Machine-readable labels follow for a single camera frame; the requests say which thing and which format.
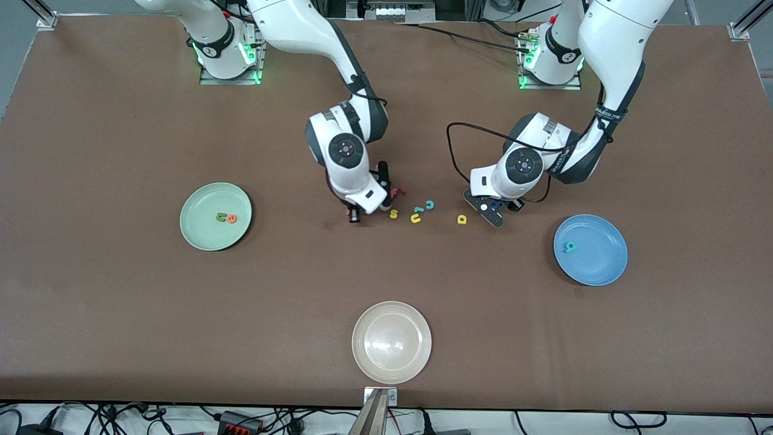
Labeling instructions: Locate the blue plate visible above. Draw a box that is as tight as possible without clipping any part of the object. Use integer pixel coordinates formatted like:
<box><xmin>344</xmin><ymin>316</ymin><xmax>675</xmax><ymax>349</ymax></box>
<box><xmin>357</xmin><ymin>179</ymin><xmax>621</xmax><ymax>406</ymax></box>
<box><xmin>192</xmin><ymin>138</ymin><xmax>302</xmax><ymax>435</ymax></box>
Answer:
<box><xmin>553</xmin><ymin>214</ymin><xmax>629</xmax><ymax>287</ymax></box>

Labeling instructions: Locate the beige plate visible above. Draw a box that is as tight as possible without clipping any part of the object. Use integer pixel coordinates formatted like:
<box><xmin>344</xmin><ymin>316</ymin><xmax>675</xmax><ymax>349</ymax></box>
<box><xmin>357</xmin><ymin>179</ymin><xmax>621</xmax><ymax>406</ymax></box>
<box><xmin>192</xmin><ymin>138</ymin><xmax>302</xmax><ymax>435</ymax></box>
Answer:
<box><xmin>351</xmin><ymin>300</ymin><xmax>433</xmax><ymax>385</ymax></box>

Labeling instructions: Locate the green plate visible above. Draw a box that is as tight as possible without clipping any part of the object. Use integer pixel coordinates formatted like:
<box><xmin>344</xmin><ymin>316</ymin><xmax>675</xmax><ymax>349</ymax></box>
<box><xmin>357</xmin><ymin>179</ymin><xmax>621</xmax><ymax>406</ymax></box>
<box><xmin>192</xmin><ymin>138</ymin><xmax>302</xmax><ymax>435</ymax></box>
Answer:
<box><xmin>179</xmin><ymin>182</ymin><xmax>253</xmax><ymax>252</ymax></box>

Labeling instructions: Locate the white terminal block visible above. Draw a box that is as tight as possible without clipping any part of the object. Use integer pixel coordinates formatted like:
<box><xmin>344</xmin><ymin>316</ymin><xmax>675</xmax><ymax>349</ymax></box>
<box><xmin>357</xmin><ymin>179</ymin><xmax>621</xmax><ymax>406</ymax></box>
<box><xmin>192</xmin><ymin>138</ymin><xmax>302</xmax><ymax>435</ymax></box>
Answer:
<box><xmin>362</xmin><ymin>0</ymin><xmax>437</xmax><ymax>24</ymax></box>

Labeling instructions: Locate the black orange power strip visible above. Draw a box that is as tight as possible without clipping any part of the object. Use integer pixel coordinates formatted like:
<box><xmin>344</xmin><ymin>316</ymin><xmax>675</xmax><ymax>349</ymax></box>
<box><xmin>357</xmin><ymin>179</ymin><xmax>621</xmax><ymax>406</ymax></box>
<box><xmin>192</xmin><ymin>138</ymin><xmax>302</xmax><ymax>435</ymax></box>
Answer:
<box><xmin>219</xmin><ymin>410</ymin><xmax>264</xmax><ymax>435</ymax></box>

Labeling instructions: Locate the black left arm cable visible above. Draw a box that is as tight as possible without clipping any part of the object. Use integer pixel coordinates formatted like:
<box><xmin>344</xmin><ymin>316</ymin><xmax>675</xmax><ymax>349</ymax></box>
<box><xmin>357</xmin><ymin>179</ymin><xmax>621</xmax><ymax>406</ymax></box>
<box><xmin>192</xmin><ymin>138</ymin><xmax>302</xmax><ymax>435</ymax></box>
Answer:
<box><xmin>446</xmin><ymin>85</ymin><xmax>617</xmax><ymax>204</ymax></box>

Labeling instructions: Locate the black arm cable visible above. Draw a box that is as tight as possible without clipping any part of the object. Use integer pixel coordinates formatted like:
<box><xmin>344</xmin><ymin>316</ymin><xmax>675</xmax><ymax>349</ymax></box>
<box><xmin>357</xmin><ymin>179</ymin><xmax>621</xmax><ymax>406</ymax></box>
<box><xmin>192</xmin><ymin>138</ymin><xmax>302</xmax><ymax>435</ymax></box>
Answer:
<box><xmin>326</xmin><ymin>18</ymin><xmax>388</xmax><ymax>121</ymax></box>
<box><xmin>446</xmin><ymin>85</ymin><xmax>617</xmax><ymax>204</ymax></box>

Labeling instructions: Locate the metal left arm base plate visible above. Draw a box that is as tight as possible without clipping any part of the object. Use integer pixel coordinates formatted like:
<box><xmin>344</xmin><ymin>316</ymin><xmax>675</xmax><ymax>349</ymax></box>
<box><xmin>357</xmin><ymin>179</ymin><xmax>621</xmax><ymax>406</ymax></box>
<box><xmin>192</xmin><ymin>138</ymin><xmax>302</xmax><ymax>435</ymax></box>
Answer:
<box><xmin>518</xmin><ymin>30</ymin><xmax>583</xmax><ymax>91</ymax></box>

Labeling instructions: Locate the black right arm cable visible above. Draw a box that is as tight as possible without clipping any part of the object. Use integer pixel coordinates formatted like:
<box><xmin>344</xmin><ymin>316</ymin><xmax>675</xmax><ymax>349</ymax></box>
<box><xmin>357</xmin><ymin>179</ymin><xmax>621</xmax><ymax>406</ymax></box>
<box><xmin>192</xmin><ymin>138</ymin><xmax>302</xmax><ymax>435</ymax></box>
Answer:
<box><xmin>326</xmin><ymin>18</ymin><xmax>388</xmax><ymax>121</ymax></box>

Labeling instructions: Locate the long black table cable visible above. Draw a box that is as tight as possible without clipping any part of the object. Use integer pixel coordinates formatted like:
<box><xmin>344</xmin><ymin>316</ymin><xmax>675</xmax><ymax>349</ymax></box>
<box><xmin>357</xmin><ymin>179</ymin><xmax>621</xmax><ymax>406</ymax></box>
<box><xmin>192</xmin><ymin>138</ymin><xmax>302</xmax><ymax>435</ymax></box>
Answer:
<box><xmin>396</xmin><ymin>21</ymin><xmax>532</xmax><ymax>55</ymax></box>

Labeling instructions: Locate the short black table cable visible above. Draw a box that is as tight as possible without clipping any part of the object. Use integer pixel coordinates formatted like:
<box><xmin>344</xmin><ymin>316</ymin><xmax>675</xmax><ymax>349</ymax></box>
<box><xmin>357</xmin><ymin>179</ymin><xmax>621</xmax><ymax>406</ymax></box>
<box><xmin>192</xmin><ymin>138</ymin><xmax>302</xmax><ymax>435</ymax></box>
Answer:
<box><xmin>478</xmin><ymin>19</ymin><xmax>527</xmax><ymax>39</ymax></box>

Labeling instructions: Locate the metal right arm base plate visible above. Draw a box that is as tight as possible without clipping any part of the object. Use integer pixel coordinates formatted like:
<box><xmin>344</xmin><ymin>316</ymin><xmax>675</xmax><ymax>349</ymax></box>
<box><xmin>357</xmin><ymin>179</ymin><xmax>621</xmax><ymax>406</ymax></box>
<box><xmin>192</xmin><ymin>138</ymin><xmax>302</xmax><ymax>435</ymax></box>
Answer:
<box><xmin>199</xmin><ymin>24</ymin><xmax>266</xmax><ymax>86</ymax></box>

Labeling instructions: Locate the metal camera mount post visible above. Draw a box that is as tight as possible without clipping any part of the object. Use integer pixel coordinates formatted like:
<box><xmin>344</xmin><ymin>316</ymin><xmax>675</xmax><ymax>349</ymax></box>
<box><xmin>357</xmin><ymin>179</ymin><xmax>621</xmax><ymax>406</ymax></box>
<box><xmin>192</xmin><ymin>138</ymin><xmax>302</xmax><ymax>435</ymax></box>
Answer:
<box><xmin>348</xmin><ymin>387</ymin><xmax>399</xmax><ymax>435</ymax></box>

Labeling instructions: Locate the black cable loop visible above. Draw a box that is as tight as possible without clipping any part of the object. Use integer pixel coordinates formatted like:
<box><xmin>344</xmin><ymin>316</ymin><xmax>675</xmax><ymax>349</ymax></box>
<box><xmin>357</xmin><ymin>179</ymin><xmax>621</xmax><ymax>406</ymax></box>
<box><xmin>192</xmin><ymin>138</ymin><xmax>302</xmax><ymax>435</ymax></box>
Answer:
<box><xmin>609</xmin><ymin>411</ymin><xmax>669</xmax><ymax>431</ymax></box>

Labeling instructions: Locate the aluminium frame post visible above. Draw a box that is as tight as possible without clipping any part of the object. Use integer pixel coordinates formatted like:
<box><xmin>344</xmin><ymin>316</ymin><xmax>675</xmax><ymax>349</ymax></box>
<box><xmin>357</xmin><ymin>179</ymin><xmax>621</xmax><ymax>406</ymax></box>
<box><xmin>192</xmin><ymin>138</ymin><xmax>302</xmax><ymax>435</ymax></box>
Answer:
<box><xmin>23</xmin><ymin>0</ymin><xmax>59</xmax><ymax>31</ymax></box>
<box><xmin>728</xmin><ymin>0</ymin><xmax>773</xmax><ymax>42</ymax></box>

